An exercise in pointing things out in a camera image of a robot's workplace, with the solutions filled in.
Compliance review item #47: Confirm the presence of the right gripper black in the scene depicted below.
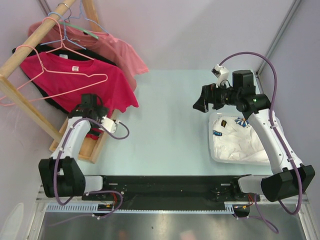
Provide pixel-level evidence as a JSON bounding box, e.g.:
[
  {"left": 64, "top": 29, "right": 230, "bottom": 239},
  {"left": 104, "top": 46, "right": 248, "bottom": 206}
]
[{"left": 193, "top": 79, "right": 241, "bottom": 113}]

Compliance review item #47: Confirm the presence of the magenta t shirt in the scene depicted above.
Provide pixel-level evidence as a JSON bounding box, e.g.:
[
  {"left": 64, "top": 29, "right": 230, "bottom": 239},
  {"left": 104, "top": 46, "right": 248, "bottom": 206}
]
[{"left": 20, "top": 52, "right": 139, "bottom": 113}]

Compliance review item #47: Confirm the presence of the pink wire hanger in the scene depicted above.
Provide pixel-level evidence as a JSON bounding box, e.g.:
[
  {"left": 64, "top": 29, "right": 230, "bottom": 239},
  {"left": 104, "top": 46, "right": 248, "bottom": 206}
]
[
  {"left": 42, "top": 17, "right": 94, "bottom": 60},
  {"left": 0, "top": 45, "right": 109, "bottom": 107}
]

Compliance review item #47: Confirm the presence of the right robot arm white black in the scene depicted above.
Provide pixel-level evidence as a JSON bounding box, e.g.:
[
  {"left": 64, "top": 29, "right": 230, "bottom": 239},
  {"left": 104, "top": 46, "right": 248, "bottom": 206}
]
[{"left": 192, "top": 65, "right": 316, "bottom": 202}]

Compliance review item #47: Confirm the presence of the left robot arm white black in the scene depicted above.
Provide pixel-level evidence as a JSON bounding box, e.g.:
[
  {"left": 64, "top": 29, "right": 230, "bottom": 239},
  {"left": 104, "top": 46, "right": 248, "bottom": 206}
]
[{"left": 38, "top": 93, "right": 111, "bottom": 200}]

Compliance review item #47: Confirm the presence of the white t shirt in basket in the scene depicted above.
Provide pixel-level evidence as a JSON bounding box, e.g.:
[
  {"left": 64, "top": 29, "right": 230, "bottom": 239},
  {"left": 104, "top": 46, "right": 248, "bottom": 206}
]
[{"left": 211, "top": 117, "right": 270, "bottom": 163}]

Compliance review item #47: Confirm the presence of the salmon pink t shirt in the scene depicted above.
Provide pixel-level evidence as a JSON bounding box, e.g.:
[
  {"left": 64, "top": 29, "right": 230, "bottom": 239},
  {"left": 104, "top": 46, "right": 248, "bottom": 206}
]
[{"left": 40, "top": 25, "right": 149, "bottom": 90}]

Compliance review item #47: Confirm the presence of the black t shirt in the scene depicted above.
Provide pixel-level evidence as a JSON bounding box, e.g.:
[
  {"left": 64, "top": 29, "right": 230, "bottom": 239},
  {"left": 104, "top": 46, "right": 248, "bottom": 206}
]
[{"left": 11, "top": 42, "right": 118, "bottom": 118}]

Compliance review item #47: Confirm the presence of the green plastic hanger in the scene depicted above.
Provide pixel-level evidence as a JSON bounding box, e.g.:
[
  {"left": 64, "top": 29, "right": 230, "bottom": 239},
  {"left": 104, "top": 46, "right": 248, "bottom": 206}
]
[{"left": 58, "top": 21, "right": 99, "bottom": 41}]

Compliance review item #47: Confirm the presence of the wooden clothes rack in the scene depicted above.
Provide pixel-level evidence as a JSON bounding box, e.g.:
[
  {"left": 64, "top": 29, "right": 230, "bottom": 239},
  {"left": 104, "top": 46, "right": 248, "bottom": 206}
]
[{"left": 0, "top": 0, "right": 120, "bottom": 165}]

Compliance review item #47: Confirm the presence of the white laundry basket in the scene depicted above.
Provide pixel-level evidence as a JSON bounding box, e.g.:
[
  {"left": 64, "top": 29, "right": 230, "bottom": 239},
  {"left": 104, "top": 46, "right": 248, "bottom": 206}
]
[{"left": 208, "top": 111, "right": 285, "bottom": 166}]

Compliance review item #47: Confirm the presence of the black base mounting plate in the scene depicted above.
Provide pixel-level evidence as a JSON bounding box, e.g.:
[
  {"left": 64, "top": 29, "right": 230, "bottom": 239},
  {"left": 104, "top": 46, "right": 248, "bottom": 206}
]
[{"left": 81, "top": 175, "right": 254, "bottom": 210}]

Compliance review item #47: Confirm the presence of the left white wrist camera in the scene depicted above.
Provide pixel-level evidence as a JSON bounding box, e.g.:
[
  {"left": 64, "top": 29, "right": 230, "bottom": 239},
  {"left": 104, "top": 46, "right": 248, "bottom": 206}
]
[{"left": 101, "top": 116, "right": 120, "bottom": 134}]

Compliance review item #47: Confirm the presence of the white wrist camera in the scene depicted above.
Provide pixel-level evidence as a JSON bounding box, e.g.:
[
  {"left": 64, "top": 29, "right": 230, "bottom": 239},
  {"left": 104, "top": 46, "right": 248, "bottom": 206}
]
[
  {"left": 101, "top": 116, "right": 120, "bottom": 134},
  {"left": 211, "top": 64, "right": 229, "bottom": 87}
]

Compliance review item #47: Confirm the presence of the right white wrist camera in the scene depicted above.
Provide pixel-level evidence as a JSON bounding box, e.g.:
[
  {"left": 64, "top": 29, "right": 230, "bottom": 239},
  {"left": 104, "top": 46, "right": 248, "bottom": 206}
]
[{"left": 211, "top": 64, "right": 229, "bottom": 87}]

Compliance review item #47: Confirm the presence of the white slotted cable duct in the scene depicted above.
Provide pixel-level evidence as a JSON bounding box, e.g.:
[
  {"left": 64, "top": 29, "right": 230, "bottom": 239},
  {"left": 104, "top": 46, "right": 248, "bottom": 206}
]
[{"left": 45, "top": 202, "right": 235, "bottom": 215}]

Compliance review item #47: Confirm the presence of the blue wire hanger front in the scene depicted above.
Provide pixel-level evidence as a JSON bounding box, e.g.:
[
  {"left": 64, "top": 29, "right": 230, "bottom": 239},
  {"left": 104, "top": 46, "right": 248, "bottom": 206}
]
[{"left": 47, "top": 11, "right": 86, "bottom": 50}]

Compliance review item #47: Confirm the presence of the blue wire hanger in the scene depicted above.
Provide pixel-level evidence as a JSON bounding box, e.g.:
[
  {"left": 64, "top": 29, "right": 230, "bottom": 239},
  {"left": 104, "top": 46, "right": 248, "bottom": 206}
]
[
  {"left": 47, "top": 11, "right": 86, "bottom": 50},
  {"left": 65, "top": 0, "right": 109, "bottom": 34}
]

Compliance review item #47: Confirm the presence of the blue wire hanger rear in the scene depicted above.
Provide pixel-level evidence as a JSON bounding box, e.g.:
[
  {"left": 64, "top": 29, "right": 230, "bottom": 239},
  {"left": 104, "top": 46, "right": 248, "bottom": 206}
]
[{"left": 65, "top": 0, "right": 109, "bottom": 34}]

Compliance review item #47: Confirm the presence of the aluminium corner post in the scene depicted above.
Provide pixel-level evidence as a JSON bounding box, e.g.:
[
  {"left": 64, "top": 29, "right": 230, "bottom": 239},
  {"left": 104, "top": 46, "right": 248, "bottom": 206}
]
[{"left": 257, "top": 0, "right": 303, "bottom": 81}]

